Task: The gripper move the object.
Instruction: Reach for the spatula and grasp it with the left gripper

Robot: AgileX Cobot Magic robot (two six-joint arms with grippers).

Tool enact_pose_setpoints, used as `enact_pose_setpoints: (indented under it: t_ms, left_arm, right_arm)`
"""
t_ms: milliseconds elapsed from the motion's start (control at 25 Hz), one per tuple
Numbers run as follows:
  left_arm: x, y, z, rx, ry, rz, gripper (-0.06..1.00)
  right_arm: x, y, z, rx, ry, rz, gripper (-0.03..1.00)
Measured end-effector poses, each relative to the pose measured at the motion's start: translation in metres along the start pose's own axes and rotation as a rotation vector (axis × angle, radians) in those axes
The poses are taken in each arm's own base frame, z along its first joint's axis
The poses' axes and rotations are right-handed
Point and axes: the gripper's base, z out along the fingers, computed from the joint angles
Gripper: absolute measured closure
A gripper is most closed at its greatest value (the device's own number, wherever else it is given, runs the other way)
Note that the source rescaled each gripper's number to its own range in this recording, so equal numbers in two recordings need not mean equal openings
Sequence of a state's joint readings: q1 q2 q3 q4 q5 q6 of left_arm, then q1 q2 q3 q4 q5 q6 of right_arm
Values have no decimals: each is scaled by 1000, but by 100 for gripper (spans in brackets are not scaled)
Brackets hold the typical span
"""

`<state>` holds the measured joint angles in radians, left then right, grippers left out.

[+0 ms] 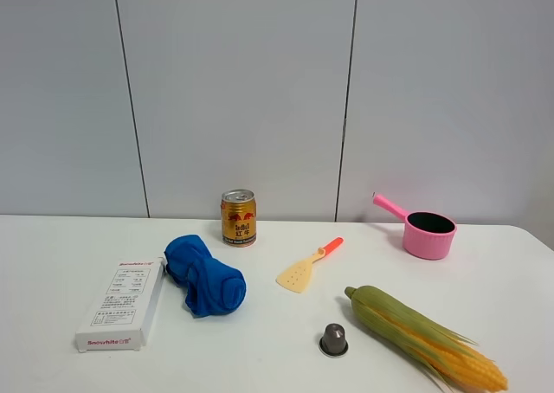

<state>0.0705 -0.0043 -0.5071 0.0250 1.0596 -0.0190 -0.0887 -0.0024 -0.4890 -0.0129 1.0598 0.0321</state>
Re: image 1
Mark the gold red bull can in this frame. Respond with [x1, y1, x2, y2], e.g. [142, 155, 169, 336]
[221, 189, 257, 247]

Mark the toy corn cob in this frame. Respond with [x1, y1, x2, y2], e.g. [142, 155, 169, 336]
[345, 286, 508, 392]

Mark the blue rolled cloth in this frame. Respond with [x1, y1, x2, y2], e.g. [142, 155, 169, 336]
[164, 235, 247, 318]

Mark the white Snowhite box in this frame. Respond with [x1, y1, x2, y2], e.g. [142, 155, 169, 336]
[74, 257, 165, 352]

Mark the yellow spatula orange handle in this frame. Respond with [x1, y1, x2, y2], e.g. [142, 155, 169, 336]
[275, 237, 344, 293]

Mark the grey coffee capsule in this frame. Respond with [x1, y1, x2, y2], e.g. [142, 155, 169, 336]
[319, 323, 349, 358]

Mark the pink toy saucepan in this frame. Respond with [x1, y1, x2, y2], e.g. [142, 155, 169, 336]
[373, 194, 457, 261]

